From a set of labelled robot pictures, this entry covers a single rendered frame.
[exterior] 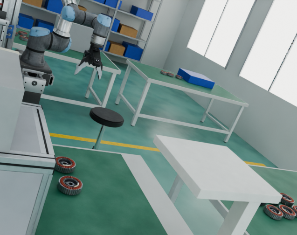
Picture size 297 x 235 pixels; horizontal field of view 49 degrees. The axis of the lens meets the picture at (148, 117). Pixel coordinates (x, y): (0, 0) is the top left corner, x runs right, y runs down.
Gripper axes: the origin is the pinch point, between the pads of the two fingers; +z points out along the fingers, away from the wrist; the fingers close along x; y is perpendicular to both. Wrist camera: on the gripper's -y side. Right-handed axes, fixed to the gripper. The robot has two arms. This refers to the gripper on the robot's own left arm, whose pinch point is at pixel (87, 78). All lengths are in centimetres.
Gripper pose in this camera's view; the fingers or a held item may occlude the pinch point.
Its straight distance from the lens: 189.0
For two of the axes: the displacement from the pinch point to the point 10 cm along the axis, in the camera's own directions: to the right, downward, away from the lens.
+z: -3.5, 8.9, 3.1
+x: -8.3, -1.4, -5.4
